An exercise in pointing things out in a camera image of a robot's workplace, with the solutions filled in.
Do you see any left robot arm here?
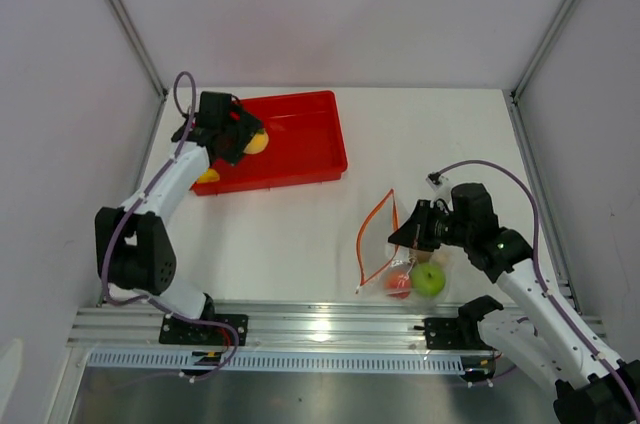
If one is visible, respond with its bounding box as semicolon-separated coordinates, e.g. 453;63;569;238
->
94;92;268;344

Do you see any yellow lemon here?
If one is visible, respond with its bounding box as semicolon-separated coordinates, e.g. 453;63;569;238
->
196;168;220;184

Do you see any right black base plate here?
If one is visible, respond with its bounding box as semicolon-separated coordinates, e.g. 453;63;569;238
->
414;316;492;351

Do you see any perforated cable tray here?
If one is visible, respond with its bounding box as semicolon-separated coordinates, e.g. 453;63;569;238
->
87;348;490;376

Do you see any frame post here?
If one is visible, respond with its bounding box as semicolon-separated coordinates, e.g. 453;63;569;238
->
105;0;167;99
510;0;580;105

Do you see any green apple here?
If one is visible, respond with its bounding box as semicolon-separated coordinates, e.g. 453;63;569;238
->
409;262;446;297

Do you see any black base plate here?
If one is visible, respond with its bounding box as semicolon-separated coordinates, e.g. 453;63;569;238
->
158;312;250;348
414;316;492;351

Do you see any aluminium rail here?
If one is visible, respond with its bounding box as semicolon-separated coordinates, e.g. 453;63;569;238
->
66;301;458;354

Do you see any left frame post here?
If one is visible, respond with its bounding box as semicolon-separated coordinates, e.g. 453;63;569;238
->
105;0;167;99

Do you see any clear zip top bag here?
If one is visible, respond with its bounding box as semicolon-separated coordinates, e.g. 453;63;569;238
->
355;189;450;310

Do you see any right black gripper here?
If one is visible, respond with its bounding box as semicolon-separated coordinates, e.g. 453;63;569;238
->
388;200;472;252

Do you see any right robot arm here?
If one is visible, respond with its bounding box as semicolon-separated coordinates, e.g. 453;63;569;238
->
388;183;639;423

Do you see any small pink peach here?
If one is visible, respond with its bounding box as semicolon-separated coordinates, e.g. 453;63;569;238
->
384;271;412;299

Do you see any brown kiwi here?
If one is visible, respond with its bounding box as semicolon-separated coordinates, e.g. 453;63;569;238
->
415;251;434;263

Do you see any red plastic bin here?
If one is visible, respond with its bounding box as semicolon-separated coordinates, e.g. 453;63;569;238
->
192;90;348;196

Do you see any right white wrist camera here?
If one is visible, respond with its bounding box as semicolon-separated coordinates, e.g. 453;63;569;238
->
426;172;453;202

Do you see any large orange peach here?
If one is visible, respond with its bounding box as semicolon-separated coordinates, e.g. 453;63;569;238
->
244;129;269;155

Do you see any right frame post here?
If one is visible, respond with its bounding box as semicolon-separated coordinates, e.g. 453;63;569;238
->
510;0;580;105

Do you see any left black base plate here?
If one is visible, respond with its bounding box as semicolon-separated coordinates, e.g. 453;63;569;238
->
158;312;250;348

